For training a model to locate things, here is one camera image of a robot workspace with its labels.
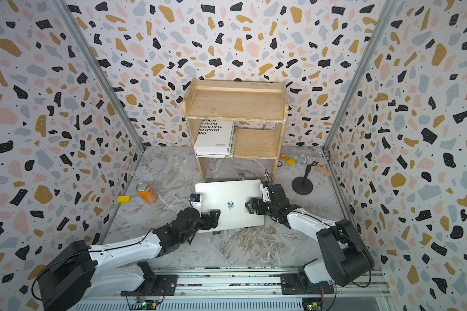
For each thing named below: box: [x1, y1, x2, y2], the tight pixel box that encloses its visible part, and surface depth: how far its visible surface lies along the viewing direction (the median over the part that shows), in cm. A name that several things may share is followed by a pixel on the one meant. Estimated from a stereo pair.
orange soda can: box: [136, 182, 159, 205], surface depth 92 cm
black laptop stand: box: [205, 172, 246, 183], surface depth 92 cm
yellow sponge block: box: [116, 195, 132, 203], surface depth 100 cm
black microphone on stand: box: [291, 160, 319, 196], surface depth 105 cm
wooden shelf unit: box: [181, 79, 289, 181], surface depth 85 cm
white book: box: [193, 119, 236, 159], surface depth 90 cm
